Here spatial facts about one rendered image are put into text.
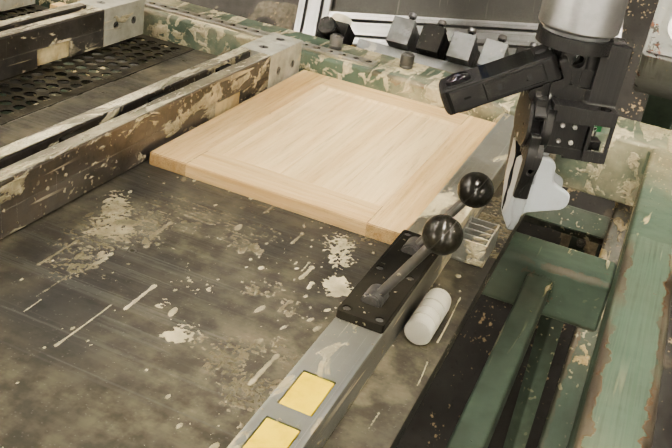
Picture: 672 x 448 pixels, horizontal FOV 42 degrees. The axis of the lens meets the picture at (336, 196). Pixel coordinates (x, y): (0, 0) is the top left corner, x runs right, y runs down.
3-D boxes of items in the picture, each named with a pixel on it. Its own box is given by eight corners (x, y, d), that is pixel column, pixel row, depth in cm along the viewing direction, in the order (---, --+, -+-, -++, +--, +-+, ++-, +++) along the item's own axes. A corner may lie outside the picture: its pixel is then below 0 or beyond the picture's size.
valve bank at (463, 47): (568, 79, 178) (571, 30, 155) (547, 142, 176) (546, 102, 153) (347, 22, 193) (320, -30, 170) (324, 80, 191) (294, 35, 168)
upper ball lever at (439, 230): (388, 309, 87) (476, 228, 80) (375, 327, 84) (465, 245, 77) (361, 283, 87) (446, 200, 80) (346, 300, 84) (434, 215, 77)
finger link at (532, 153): (529, 206, 84) (552, 122, 80) (514, 203, 84) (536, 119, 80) (523, 185, 88) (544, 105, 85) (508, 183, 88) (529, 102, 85)
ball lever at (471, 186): (424, 260, 97) (505, 184, 90) (413, 274, 94) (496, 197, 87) (400, 236, 98) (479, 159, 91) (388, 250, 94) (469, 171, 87)
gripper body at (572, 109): (602, 172, 83) (639, 51, 78) (514, 158, 83) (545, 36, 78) (586, 142, 90) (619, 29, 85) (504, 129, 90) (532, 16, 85)
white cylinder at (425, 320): (428, 350, 87) (450, 313, 94) (434, 326, 86) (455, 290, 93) (401, 340, 88) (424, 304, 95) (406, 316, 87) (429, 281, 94)
